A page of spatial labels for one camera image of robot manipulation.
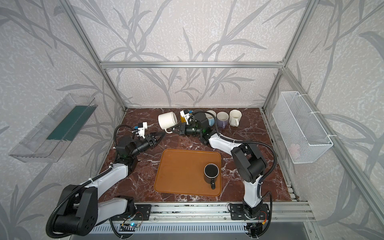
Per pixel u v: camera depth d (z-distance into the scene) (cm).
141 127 75
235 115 106
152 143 70
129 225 71
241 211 74
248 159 50
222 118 106
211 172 77
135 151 68
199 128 71
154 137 72
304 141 61
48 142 64
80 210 41
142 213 72
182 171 91
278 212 75
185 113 79
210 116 79
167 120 77
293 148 74
